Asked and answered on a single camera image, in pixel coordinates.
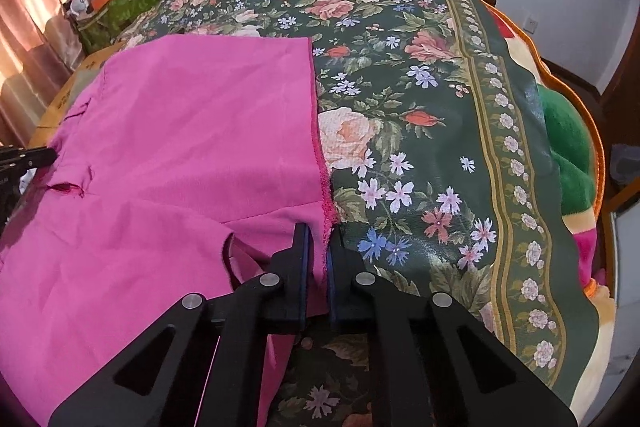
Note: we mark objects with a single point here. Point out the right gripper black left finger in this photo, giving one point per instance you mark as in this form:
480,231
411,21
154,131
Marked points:
201,362

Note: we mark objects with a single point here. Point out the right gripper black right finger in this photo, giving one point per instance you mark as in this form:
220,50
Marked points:
431,362

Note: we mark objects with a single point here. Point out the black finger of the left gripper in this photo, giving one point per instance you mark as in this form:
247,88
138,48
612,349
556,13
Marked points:
13,157

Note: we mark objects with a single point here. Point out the magenta pink pants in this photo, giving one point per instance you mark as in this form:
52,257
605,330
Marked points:
181,169

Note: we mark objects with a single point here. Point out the pink striped curtain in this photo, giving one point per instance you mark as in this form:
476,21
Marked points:
39,51

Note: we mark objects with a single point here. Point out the green basket of clutter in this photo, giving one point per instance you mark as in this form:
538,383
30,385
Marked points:
100,22

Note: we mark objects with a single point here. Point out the dark green floral bedspread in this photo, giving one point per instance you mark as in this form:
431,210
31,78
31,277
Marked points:
440,162

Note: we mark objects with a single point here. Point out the colourful plush blanket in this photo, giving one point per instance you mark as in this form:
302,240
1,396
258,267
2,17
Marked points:
576,142

